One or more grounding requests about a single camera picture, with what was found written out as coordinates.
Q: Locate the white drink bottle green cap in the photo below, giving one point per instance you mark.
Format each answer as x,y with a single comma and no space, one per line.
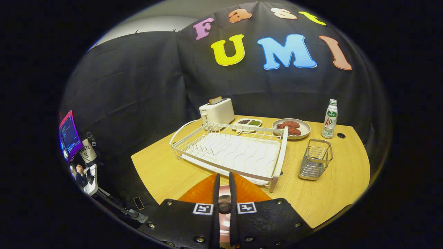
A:
330,121

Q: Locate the computer monitor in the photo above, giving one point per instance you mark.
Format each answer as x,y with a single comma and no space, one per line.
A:
69,136

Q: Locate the toast slice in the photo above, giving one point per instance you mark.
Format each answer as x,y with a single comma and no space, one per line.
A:
215,100

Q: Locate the pink plate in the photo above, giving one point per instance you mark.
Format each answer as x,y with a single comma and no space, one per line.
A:
225,226

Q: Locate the black smartphone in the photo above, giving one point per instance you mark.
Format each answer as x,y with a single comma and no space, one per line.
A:
138,203

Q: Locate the reddish meat piece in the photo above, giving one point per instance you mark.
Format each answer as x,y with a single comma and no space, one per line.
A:
295,131
288,124

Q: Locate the white printed garment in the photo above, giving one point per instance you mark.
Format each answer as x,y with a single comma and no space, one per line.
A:
88,152

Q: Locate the beige plate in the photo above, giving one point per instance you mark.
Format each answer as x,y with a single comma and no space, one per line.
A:
305,128

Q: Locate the white drip tray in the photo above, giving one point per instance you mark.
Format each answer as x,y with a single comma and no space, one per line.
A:
238,154

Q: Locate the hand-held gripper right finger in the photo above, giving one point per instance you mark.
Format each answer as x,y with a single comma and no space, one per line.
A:
232,224

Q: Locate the white toaster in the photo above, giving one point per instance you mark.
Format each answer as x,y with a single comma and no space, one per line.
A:
218,112

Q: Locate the white divided tray with beans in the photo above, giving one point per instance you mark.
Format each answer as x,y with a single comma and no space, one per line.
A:
247,124

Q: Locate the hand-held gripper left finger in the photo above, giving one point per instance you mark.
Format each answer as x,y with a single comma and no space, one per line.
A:
216,221

